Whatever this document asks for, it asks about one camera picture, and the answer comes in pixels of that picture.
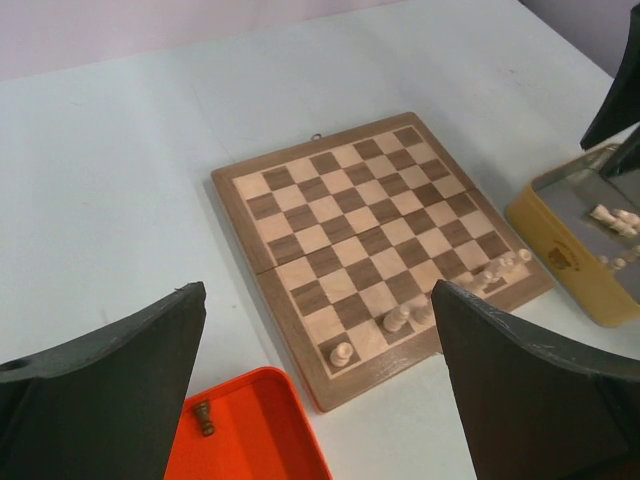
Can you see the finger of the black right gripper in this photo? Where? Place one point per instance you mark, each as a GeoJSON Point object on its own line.
{"type": "Point", "coordinates": [620, 109]}
{"type": "Point", "coordinates": [624, 160]}

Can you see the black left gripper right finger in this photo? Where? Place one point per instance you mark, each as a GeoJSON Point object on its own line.
{"type": "Point", "coordinates": [535, 404]}

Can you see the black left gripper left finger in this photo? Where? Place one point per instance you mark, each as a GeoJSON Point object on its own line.
{"type": "Point", "coordinates": [105, 405]}

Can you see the dark chess piece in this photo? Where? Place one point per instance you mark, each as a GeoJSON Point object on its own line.
{"type": "Point", "coordinates": [202, 413]}

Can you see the light chess piece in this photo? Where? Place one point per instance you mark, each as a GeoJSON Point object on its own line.
{"type": "Point", "coordinates": [512, 260]}
{"type": "Point", "coordinates": [482, 280]}
{"type": "Point", "coordinates": [423, 313]}
{"type": "Point", "coordinates": [341, 355]}
{"type": "Point", "coordinates": [396, 318]}

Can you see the pile of light chess pieces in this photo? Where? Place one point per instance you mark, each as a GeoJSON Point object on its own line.
{"type": "Point", "coordinates": [623, 223]}

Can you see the wooden chess board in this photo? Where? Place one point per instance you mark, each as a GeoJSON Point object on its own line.
{"type": "Point", "coordinates": [341, 230]}

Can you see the gold metal tin tray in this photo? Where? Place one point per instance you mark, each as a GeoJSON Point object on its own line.
{"type": "Point", "coordinates": [551, 214]}

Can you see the orange plastic tray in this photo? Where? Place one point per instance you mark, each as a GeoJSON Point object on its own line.
{"type": "Point", "coordinates": [262, 432]}

